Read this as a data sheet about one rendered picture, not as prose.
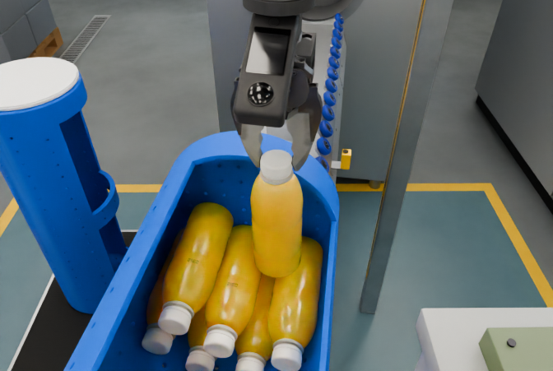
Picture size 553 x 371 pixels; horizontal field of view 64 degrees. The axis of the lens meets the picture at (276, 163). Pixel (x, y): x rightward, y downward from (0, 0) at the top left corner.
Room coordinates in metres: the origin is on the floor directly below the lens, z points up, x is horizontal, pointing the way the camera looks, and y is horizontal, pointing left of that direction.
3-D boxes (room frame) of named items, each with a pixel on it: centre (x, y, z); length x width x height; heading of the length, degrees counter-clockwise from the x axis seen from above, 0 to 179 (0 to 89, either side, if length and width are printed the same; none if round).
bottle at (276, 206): (0.42, 0.00, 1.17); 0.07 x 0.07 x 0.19
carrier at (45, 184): (1.05, 0.67, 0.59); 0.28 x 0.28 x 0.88
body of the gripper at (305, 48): (0.44, 0.00, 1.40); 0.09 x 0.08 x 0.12; 171
